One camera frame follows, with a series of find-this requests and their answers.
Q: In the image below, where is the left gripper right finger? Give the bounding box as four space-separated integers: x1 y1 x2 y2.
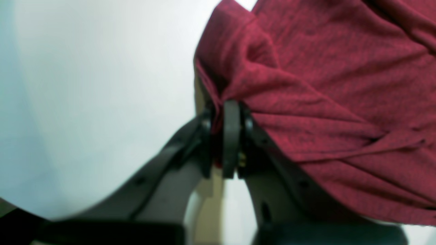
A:
222 100 408 245

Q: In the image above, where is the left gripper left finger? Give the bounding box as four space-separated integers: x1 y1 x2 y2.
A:
37 104 215 245

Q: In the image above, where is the dark red t-shirt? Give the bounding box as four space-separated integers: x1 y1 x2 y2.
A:
194 0 436 226

